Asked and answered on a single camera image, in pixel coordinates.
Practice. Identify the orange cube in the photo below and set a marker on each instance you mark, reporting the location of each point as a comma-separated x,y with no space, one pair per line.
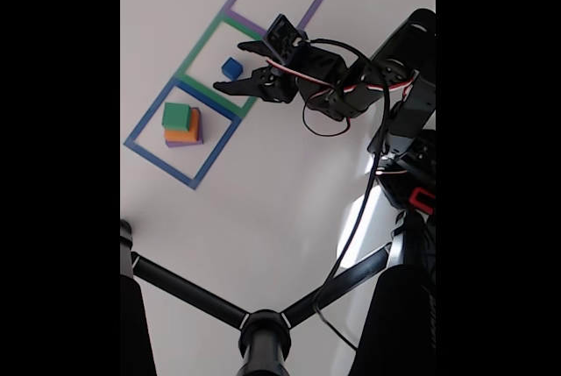
193,128

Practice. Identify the green cube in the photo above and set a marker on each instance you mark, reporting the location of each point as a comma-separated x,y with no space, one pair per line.
175,115

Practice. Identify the small blue cube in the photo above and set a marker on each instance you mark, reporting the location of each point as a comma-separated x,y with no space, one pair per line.
231,67

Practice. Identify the black tripod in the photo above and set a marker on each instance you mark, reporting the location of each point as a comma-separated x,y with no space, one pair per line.
263,332

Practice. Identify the large purple cube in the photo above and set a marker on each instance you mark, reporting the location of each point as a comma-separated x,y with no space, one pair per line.
184,144

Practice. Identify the green tape square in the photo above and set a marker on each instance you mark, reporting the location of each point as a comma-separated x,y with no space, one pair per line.
204,43

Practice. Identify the red clamp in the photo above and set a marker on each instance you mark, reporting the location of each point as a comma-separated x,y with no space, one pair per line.
423,200

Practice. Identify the blue tape square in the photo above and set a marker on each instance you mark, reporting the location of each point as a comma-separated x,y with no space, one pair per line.
162,164

